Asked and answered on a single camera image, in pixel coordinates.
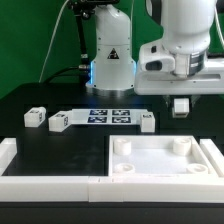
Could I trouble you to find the white cable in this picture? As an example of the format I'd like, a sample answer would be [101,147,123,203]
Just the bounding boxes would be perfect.
[38,0,70,83]

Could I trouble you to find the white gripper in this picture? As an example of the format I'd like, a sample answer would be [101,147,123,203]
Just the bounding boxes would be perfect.
[134,40,224,108]

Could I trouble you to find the white square tabletop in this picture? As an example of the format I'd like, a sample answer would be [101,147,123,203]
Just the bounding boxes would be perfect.
[108,135,218,176]

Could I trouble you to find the black cable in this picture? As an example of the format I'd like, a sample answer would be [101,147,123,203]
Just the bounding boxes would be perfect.
[43,64,91,84]

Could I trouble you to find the white U-shaped obstacle fence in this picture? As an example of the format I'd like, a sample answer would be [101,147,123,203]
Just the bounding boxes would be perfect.
[0,138,224,203]

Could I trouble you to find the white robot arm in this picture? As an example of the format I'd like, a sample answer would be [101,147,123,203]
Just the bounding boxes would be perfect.
[86,0,224,96]

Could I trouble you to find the white base sheet with tags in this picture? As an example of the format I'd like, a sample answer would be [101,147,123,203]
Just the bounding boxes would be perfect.
[70,109,147,125]

